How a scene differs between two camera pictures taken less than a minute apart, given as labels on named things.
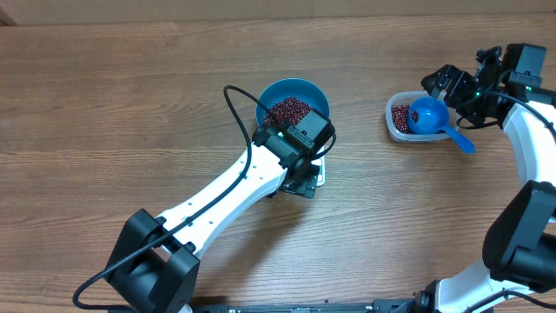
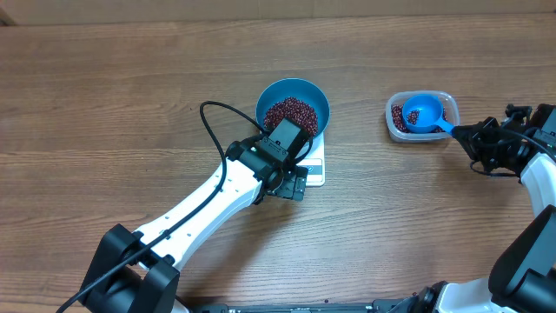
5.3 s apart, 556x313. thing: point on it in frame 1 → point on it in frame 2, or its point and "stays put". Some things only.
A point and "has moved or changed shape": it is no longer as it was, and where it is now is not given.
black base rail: x=379 y=305 stays put
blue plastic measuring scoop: x=433 y=118 has moved or changed shape
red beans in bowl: x=288 y=109 stays put
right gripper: x=458 y=82 → x=470 y=138
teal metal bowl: x=292 y=88 stays put
